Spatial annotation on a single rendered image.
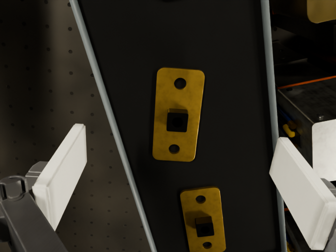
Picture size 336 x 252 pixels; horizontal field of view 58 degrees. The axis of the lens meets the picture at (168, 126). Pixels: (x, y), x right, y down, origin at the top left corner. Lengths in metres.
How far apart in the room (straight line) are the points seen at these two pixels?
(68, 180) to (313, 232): 0.13
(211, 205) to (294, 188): 0.13
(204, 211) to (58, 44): 0.55
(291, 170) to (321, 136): 0.17
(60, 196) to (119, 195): 0.72
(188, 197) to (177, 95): 0.10
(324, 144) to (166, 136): 0.18
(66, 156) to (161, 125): 0.11
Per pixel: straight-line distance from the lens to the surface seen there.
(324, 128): 0.36
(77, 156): 0.19
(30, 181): 0.17
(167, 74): 0.24
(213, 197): 0.30
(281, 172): 0.21
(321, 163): 0.38
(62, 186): 0.17
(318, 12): 0.35
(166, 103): 0.25
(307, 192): 0.18
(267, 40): 0.25
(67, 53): 0.75
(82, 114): 0.79
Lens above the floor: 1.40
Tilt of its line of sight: 65 degrees down
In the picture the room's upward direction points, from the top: 180 degrees clockwise
